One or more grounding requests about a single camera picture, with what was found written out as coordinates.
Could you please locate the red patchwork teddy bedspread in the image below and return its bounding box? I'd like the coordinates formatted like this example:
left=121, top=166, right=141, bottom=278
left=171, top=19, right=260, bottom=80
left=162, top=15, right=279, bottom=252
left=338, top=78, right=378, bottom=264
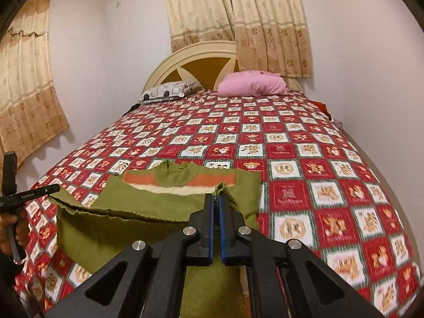
left=16, top=91, right=420, bottom=317

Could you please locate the cream wooden headboard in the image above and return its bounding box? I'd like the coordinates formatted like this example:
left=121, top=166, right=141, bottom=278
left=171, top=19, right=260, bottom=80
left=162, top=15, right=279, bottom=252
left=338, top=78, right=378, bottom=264
left=142, top=40, right=303, bottom=94

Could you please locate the person's left hand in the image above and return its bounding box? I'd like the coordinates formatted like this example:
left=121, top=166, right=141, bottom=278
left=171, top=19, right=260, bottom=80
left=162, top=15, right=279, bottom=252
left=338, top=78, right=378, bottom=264
left=0, top=206, right=31, bottom=257

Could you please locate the beige left wall curtain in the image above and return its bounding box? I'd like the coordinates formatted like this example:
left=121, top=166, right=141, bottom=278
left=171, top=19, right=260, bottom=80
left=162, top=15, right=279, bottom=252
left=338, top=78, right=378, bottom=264
left=1, top=0, right=70, bottom=165

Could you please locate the beige window curtain panel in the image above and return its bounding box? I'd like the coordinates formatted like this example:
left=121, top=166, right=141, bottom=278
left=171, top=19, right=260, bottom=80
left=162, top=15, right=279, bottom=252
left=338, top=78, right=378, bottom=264
left=231, top=0, right=313, bottom=78
left=165, top=0, right=234, bottom=52

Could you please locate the beige window curtain right panel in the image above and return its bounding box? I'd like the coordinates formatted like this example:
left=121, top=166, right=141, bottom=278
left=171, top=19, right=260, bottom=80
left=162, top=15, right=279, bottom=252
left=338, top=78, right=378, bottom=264
left=231, top=0, right=313, bottom=78

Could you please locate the green striped knit sweater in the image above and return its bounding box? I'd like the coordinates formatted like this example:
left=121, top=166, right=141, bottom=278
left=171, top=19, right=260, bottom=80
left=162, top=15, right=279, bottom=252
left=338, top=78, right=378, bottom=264
left=50, top=160, right=262, bottom=317

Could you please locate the pink pillow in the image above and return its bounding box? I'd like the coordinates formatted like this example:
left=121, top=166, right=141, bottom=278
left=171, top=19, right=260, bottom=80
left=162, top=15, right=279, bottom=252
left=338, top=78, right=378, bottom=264
left=218, top=70, right=289, bottom=98

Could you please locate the dark item beside pillow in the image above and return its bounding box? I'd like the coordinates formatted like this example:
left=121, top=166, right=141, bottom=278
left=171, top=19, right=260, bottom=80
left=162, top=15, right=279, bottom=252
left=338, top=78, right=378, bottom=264
left=123, top=103, right=141, bottom=116

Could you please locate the beige window curtain left panel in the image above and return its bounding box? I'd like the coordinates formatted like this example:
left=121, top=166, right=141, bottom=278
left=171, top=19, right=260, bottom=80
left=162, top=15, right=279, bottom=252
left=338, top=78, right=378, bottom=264
left=165, top=0, right=234, bottom=52

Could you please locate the grey patterned pillow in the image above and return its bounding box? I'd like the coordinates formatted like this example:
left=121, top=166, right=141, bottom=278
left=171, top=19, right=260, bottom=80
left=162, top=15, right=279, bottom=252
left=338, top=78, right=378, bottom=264
left=139, top=80, right=203, bottom=105

